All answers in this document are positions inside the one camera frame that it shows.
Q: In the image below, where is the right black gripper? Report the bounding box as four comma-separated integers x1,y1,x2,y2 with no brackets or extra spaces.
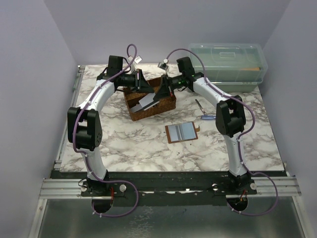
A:
153,75,184,102

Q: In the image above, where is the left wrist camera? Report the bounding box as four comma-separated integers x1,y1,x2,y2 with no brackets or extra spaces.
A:
127,56,142,73

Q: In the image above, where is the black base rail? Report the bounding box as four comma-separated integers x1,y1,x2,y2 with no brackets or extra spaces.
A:
51,170,258,206

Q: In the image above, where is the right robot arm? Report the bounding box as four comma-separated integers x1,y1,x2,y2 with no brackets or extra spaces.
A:
154,57,251,194

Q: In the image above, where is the brown woven basket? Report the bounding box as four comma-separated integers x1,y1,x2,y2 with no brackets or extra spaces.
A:
123,77,176,121

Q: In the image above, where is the clear lidded plastic box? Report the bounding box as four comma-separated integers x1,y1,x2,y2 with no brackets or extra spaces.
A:
189,43,268,93

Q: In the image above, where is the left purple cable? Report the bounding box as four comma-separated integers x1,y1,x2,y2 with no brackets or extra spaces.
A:
73,44,140,219

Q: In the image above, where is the aluminium side rail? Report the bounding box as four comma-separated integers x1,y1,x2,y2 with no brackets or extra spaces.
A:
53,65,85,171

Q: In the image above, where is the brown leather card holder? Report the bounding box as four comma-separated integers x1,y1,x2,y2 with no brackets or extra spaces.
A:
165,121,200,144

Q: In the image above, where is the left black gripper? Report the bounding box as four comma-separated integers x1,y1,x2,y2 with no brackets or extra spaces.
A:
119,69,155,93

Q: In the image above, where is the blue handled screwdriver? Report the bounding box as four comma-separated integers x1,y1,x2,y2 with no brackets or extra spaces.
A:
201,115,216,120

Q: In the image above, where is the stack of credit cards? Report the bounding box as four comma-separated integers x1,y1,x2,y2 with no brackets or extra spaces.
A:
130,104,145,113

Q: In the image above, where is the grey credit card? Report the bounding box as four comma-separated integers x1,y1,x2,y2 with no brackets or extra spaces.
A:
139,93,156,108

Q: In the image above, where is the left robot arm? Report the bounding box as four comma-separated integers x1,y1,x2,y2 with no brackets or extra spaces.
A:
67,56,155,196

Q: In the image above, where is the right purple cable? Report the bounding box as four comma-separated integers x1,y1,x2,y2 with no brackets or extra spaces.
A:
165,48,279,218

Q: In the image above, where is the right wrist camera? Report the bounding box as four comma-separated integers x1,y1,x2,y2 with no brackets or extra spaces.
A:
158,59,169,76

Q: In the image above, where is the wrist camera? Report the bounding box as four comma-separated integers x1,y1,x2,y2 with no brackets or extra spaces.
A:
158,59,169,76
127,56,142,73

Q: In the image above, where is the purple cable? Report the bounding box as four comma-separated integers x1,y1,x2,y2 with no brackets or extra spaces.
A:
73,44,140,219
165,48,279,218

